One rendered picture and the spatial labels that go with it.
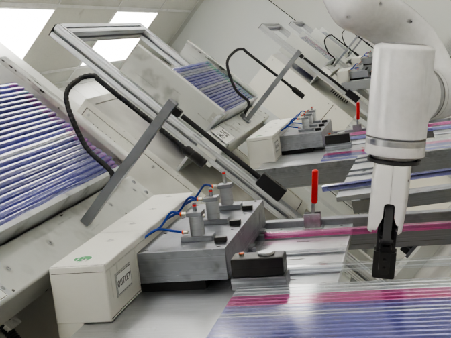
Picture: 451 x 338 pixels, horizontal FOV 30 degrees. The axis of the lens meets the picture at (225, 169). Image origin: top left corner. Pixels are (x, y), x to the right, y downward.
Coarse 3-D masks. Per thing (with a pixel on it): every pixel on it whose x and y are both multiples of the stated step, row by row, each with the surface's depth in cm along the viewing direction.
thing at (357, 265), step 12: (300, 264) 126; (312, 264) 125; (324, 264) 124; (336, 264) 123; (348, 264) 123; (360, 264) 123; (396, 264) 121; (408, 264) 121; (420, 264) 121; (432, 264) 120; (444, 264) 120
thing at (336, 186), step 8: (448, 168) 166; (416, 176) 167; (424, 176) 167; (432, 176) 166; (328, 184) 174; (336, 184) 172; (344, 184) 172; (352, 184) 171; (360, 184) 171; (368, 184) 170
